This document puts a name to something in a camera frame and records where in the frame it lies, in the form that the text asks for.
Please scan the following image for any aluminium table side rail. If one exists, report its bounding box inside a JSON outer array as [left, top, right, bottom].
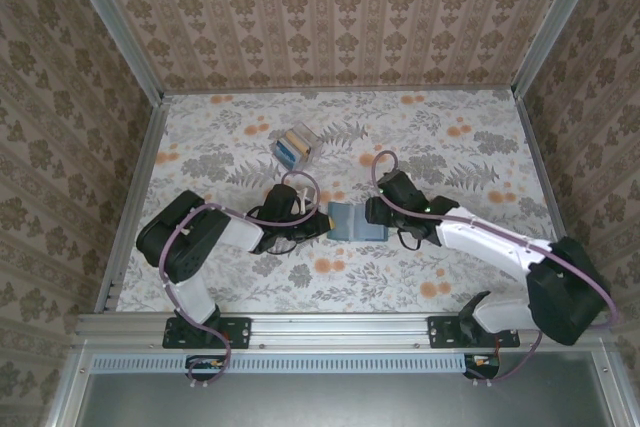
[[514, 91, 591, 313], [94, 94, 171, 316]]

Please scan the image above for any clear plastic card box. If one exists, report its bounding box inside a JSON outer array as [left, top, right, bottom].
[[271, 122, 321, 172]]

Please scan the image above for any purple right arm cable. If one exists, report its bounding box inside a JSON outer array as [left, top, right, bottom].
[[370, 149, 621, 389]]

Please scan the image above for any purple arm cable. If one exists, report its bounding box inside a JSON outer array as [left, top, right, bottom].
[[370, 149, 621, 389], [158, 169, 321, 391]]

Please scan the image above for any grey metal sheet panel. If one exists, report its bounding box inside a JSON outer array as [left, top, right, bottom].
[[74, 371, 611, 427]]

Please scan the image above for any black connector box with wires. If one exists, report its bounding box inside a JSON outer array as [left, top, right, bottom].
[[463, 352, 501, 379], [185, 354, 226, 381]]

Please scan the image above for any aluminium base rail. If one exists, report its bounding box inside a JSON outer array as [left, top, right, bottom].
[[74, 313, 614, 351]]

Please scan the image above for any blue credit card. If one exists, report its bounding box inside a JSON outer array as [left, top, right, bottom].
[[273, 139, 297, 162]]

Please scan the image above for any grey slotted cable duct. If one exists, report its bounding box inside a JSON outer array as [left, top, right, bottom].
[[92, 352, 469, 374]]

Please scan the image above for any blue card holder wallet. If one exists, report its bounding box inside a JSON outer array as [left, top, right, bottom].
[[327, 200, 390, 244]]

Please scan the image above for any floral table cover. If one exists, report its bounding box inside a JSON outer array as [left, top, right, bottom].
[[114, 89, 584, 316]]

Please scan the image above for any aluminium corner post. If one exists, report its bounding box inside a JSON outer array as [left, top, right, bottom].
[[512, 0, 609, 98], [59, 0, 166, 101]]

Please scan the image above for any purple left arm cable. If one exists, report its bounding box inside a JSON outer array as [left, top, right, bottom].
[[158, 169, 321, 391]]

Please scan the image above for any tan credit card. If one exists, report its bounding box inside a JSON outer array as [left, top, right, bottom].
[[285, 131, 311, 154]]

